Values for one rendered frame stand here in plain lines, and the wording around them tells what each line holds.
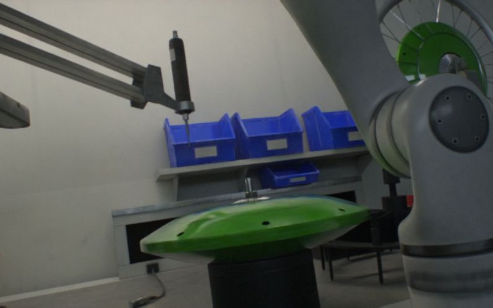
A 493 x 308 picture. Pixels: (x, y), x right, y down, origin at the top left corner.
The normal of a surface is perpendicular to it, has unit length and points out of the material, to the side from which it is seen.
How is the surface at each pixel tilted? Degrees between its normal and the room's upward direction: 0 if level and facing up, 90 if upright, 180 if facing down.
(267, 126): 90
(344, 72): 120
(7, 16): 168
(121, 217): 90
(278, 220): 25
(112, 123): 90
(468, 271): 90
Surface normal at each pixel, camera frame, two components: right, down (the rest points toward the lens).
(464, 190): 0.07, -0.12
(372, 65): 0.35, 0.21
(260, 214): -0.11, -0.96
